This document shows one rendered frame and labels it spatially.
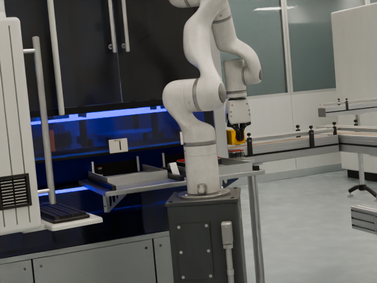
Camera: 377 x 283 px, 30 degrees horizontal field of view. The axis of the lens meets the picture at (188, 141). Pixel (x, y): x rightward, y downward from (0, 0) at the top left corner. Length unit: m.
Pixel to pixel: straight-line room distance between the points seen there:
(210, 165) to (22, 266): 1.04
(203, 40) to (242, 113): 0.48
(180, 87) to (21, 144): 0.59
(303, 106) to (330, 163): 0.81
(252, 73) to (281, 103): 5.87
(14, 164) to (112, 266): 0.90
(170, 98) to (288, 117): 6.30
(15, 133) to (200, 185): 0.67
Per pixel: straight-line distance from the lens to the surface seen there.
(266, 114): 8.62
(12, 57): 2.53
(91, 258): 3.19
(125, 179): 2.91
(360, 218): 3.78
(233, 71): 2.89
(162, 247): 3.28
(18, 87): 2.52
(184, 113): 2.52
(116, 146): 3.16
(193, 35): 2.55
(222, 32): 2.81
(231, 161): 3.16
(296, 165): 8.85
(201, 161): 2.49
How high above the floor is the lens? 1.27
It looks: 5 degrees down
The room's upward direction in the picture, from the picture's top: 5 degrees counter-clockwise
